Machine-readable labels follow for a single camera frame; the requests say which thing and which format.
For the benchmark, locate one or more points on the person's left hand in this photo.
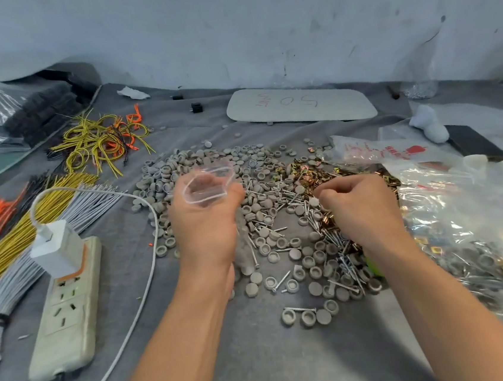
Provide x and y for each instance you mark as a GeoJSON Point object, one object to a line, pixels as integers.
{"type": "Point", "coordinates": [204, 233]}

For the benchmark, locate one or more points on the small clear plastic bag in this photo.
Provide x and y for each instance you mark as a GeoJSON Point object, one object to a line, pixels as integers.
{"type": "Point", "coordinates": [214, 174]}

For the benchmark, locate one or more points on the white charger plug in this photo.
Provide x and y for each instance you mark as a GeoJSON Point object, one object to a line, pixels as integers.
{"type": "Point", "coordinates": [58, 248]}

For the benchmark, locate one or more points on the clear bag with red print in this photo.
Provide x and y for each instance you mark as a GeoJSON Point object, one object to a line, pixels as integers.
{"type": "Point", "coordinates": [377, 150]}

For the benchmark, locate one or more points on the person's left forearm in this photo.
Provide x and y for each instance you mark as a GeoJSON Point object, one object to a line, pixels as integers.
{"type": "Point", "coordinates": [178, 343]}

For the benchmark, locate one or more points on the white crumpled tissue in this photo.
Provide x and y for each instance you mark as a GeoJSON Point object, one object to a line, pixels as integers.
{"type": "Point", "coordinates": [431, 126]}

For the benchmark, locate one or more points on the beige power strip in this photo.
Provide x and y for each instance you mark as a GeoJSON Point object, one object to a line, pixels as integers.
{"type": "Point", "coordinates": [68, 319]}

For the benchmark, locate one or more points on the black flat pad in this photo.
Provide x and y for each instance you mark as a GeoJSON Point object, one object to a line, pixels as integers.
{"type": "Point", "coordinates": [475, 142]}

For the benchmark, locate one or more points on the small black component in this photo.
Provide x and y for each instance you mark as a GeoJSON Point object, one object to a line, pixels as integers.
{"type": "Point", "coordinates": [177, 97]}
{"type": "Point", "coordinates": [197, 108]}

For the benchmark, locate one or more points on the white paper scrap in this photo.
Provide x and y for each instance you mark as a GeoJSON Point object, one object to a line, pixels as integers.
{"type": "Point", "coordinates": [131, 93]}

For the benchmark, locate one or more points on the small green object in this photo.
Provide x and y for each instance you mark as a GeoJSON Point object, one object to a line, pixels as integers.
{"type": "Point", "coordinates": [374, 270]}

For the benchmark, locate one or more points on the person's right hand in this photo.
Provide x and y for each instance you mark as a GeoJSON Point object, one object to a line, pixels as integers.
{"type": "Point", "coordinates": [366, 216]}

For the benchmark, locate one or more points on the pile of silver nails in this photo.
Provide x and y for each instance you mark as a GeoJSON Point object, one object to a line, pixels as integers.
{"type": "Point", "coordinates": [256, 194]}

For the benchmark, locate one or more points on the person's right fingers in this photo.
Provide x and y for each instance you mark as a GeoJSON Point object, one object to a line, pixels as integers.
{"type": "Point", "coordinates": [329, 198]}

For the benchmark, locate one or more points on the small clear bag of beads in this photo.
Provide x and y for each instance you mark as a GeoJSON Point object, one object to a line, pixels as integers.
{"type": "Point", "coordinates": [420, 87]}

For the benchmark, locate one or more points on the clear bag of black parts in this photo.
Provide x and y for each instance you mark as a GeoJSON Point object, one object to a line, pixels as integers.
{"type": "Point", "coordinates": [10, 115]}

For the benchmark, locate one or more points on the person's left thumb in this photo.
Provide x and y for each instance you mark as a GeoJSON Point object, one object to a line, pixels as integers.
{"type": "Point", "coordinates": [236, 195]}

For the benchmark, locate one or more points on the pile of grey round caps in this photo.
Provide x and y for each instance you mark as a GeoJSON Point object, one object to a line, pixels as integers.
{"type": "Point", "coordinates": [165, 179]}

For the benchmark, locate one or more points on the pile of brass clips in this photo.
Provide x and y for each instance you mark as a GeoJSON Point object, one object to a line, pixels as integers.
{"type": "Point", "coordinates": [307, 171]}

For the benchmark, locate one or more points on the grey table cloth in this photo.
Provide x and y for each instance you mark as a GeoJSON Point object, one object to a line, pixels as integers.
{"type": "Point", "coordinates": [274, 365]}

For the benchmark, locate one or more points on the white rounded board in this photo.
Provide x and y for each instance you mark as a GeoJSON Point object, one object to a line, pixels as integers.
{"type": "Point", "coordinates": [300, 104]}

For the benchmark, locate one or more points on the large clear bag of parts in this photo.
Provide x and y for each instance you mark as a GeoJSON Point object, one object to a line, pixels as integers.
{"type": "Point", "coordinates": [465, 224]}

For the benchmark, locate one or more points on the person's right forearm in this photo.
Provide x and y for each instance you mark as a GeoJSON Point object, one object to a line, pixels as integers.
{"type": "Point", "coordinates": [444, 320]}

